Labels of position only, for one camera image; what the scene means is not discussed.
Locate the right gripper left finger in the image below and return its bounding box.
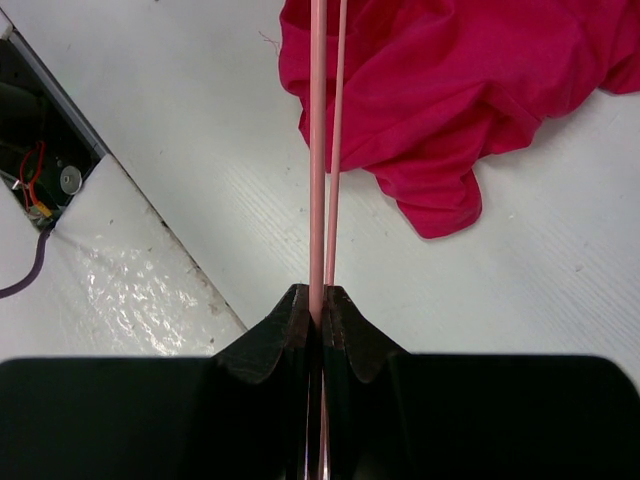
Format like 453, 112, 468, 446
1, 284, 319, 479

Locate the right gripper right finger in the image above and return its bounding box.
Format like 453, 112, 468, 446
323, 287, 639, 479

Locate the thin pink wire hanger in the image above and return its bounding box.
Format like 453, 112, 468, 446
307, 0, 348, 479

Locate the red t shirt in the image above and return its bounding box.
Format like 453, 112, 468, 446
277, 0, 640, 240

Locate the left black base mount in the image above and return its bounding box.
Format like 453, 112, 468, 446
1, 31, 109, 230

